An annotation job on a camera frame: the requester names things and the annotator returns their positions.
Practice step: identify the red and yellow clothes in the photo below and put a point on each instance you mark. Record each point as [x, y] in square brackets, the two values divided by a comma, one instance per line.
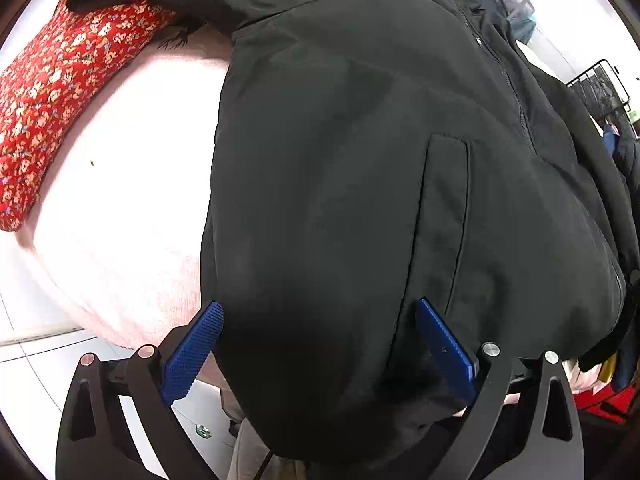
[602, 402]

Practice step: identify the pink blanket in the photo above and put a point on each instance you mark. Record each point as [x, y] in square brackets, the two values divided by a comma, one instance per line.
[125, 185]

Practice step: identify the black zip jacket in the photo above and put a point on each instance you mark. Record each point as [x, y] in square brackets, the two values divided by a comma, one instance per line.
[350, 185]

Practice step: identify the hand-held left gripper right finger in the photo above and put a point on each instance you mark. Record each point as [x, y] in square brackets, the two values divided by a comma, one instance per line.
[445, 350]

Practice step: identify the black clothes rack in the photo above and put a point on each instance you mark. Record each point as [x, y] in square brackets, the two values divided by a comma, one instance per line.
[597, 82]

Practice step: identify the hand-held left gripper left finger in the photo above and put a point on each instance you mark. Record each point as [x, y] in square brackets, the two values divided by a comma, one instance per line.
[192, 350]

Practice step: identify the yellow cloth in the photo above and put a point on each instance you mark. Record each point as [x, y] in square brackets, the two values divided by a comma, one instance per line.
[606, 367]

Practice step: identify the hanging dark blue clothes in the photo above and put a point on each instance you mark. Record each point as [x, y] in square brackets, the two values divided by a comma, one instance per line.
[625, 145]

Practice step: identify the red floral garment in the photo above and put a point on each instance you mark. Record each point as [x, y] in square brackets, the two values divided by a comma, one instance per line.
[55, 95]

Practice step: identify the person's beige trousers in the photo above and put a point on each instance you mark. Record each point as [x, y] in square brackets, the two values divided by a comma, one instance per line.
[250, 452]

